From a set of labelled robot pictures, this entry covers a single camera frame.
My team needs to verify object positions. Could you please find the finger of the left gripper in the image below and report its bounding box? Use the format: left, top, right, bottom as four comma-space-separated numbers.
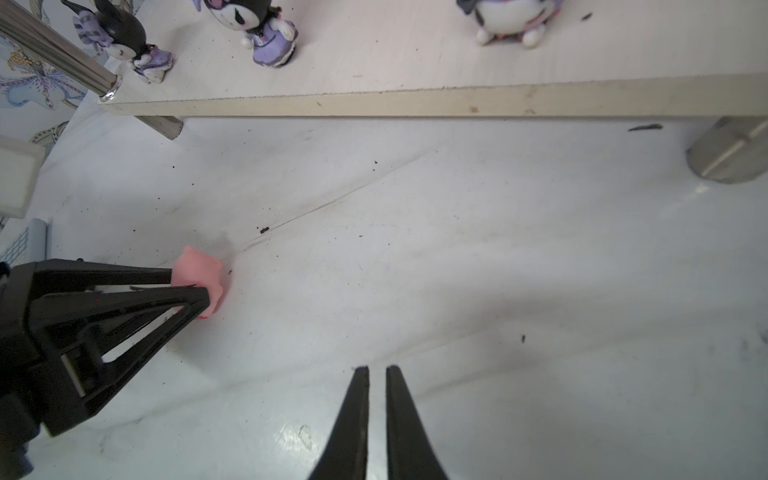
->
1, 259, 210, 437

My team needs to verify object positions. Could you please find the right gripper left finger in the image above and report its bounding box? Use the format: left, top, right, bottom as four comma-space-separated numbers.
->
309, 366, 370, 480

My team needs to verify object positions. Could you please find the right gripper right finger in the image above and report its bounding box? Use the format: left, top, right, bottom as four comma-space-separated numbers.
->
386, 365, 448, 480

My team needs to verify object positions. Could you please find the Kuromi figure black purple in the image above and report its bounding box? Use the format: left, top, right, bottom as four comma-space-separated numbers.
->
62, 1, 174, 84

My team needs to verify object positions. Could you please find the white two-tier shelf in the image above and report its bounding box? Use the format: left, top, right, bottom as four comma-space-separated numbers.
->
1, 1, 767, 183

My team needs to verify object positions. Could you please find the pink toy cluster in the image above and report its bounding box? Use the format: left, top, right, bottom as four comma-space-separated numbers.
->
170, 246, 224, 319

